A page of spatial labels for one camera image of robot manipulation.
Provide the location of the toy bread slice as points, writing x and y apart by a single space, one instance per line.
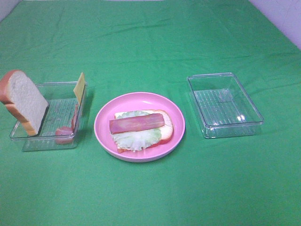
23 100
167 129

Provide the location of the toy bacon strip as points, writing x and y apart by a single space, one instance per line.
63 131
137 123

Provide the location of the green toy lettuce leaf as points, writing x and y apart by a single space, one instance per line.
139 140

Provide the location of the yellow toy cheese slice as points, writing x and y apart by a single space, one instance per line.
79 88

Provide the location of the pink round plate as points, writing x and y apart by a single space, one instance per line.
139 101

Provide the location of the green tablecloth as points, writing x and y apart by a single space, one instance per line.
154 46

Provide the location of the right clear plastic tray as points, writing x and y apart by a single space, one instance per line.
223 107

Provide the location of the clear plastic tray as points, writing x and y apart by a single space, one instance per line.
223 107
61 104

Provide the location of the left clear plastic tray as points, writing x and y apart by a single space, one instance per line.
61 104

